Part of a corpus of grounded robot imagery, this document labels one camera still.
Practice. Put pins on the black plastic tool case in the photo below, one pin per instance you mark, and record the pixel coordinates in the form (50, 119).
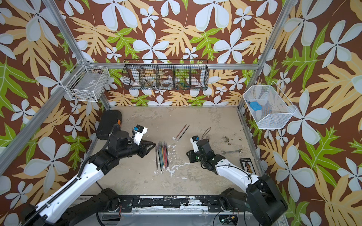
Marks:
(109, 122)

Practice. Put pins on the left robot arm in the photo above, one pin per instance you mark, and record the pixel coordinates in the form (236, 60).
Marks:
(93, 168)

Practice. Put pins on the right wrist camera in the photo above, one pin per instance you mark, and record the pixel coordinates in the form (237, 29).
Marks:
(194, 140)

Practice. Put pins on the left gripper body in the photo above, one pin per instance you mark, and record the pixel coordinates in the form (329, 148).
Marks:
(132, 149)

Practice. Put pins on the white mesh corner basket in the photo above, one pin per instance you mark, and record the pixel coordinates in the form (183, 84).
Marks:
(277, 108)

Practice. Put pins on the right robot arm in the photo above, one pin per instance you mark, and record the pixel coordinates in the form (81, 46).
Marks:
(259, 196)

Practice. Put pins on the white wire basket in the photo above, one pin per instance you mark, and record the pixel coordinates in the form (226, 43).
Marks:
(87, 83)

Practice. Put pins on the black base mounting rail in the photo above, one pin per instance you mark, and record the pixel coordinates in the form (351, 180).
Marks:
(208, 203)

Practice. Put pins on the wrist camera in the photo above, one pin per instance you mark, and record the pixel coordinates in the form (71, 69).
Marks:
(194, 140)
(138, 133)

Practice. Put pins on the black wire basket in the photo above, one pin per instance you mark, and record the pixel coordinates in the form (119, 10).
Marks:
(166, 74)

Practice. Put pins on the blue object in basket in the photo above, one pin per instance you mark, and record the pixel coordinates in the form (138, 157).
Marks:
(255, 106)

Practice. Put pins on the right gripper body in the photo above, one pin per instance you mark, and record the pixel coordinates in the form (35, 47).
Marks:
(197, 157)

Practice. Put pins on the silver open-end wrench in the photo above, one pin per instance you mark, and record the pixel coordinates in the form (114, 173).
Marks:
(229, 152)

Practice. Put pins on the bundle of coloured pencils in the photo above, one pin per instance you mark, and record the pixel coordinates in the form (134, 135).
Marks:
(162, 156)

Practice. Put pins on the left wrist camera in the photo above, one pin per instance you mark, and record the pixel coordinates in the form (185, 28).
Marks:
(138, 133)

